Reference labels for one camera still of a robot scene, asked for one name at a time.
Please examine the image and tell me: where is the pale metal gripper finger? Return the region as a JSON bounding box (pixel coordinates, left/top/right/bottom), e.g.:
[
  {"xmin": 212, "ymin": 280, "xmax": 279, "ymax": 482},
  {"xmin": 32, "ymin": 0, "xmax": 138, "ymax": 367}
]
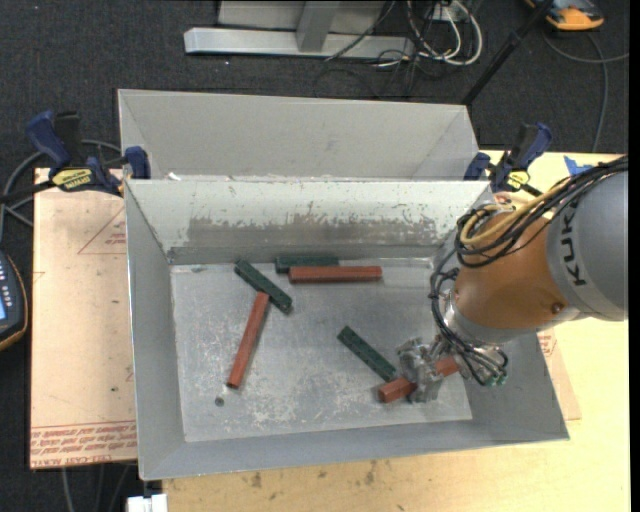
[
  {"xmin": 397, "ymin": 338, "xmax": 435, "ymax": 375},
  {"xmin": 409, "ymin": 372, "xmax": 444, "ymax": 404}
]

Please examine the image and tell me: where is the red-brown block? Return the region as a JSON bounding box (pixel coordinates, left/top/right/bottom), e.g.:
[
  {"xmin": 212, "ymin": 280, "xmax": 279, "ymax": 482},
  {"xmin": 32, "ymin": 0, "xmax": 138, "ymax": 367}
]
[
  {"xmin": 287, "ymin": 265, "xmax": 384, "ymax": 286},
  {"xmin": 226, "ymin": 291, "xmax": 272, "ymax": 391},
  {"xmin": 377, "ymin": 357, "xmax": 461, "ymax": 404}
]

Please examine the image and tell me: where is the dark green flat block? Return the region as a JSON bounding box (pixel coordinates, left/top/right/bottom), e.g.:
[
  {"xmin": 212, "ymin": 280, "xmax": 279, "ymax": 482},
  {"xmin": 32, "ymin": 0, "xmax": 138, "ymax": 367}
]
[
  {"xmin": 336, "ymin": 325, "xmax": 398, "ymax": 383},
  {"xmin": 233, "ymin": 257, "xmax": 294, "ymax": 316},
  {"xmin": 274, "ymin": 255, "xmax": 341, "ymax": 275}
]

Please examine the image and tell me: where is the grey metal bin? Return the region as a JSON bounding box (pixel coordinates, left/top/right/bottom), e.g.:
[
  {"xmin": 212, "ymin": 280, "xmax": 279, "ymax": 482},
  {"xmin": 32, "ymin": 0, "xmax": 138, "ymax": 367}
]
[{"xmin": 117, "ymin": 88, "xmax": 571, "ymax": 482}]

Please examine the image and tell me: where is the brown cardboard board, red print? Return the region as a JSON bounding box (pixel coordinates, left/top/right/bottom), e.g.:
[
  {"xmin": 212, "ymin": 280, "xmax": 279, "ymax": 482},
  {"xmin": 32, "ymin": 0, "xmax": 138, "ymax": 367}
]
[{"xmin": 28, "ymin": 166, "xmax": 584, "ymax": 472}]

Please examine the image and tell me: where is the person's foot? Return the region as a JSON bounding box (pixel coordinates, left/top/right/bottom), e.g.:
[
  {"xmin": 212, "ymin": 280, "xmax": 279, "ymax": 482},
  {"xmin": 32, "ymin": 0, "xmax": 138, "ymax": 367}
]
[{"xmin": 524, "ymin": 0, "xmax": 606, "ymax": 32}]

